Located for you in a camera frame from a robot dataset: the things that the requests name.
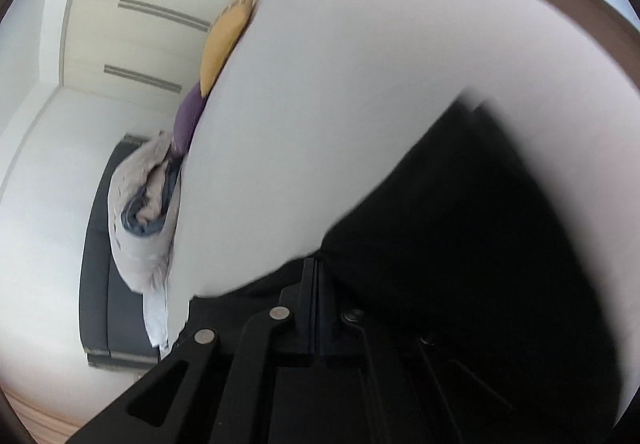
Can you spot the black pants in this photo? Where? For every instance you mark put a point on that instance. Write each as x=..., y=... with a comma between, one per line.
x=465, y=264

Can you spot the cream wardrobe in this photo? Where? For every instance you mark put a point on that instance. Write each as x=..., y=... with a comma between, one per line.
x=150, y=19

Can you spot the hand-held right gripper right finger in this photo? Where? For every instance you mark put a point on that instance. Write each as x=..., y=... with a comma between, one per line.
x=332, y=324

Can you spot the yellow pillow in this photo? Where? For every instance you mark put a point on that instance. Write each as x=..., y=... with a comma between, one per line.
x=225, y=42

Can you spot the grey crumpled duvet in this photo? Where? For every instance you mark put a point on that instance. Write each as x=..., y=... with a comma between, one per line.
x=142, y=219

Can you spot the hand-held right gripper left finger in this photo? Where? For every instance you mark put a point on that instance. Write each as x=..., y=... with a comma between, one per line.
x=300, y=304

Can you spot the dark grey bed frame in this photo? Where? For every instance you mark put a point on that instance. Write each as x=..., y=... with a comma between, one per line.
x=107, y=304

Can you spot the purple pillow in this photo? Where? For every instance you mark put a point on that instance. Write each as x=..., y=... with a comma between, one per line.
x=188, y=117

